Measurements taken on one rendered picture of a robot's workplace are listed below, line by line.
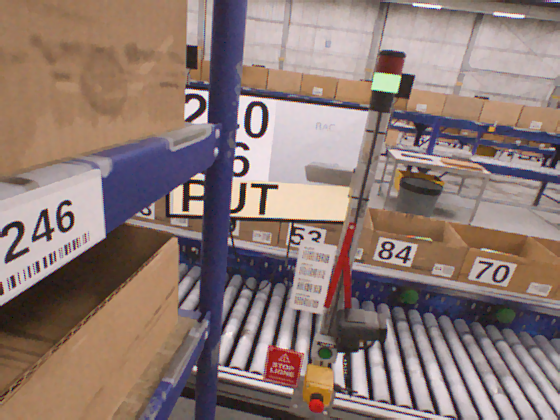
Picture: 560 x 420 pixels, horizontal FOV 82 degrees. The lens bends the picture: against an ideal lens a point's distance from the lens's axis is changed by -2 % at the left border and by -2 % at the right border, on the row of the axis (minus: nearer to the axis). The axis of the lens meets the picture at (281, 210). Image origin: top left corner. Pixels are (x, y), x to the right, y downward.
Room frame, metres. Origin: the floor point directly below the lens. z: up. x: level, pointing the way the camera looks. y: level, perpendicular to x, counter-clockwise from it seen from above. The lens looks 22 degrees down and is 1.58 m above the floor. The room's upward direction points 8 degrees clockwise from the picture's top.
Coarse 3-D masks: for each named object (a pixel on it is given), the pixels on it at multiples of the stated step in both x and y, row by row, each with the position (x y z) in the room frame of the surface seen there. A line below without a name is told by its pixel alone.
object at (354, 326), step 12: (348, 312) 0.65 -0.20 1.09; (360, 312) 0.65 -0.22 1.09; (372, 312) 0.65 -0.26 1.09; (336, 324) 0.62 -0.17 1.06; (348, 324) 0.61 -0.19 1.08; (360, 324) 0.61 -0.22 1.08; (372, 324) 0.61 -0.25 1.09; (384, 324) 0.62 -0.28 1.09; (348, 336) 0.61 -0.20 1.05; (360, 336) 0.61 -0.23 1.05; (372, 336) 0.60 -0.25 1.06; (384, 336) 0.60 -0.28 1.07; (336, 348) 0.63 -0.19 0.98; (348, 348) 0.62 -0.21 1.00
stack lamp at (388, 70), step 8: (384, 56) 0.68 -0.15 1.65; (384, 64) 0.67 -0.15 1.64; (392, 64) 0.67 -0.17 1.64; (400, 64) 0.67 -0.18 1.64; (376, 72) 0.69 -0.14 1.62; (384, 72) 0.67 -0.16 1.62; (392, 72) 0.67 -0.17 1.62; (400, 72) 0.68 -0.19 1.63; (376, 80) 0.68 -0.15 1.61; (384, 80) 0.67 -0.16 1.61; (392, 80) 0.67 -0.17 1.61; (376, 88) 0.68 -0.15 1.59; (384, 88) 0.67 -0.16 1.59; (392, 88) 0.67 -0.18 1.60
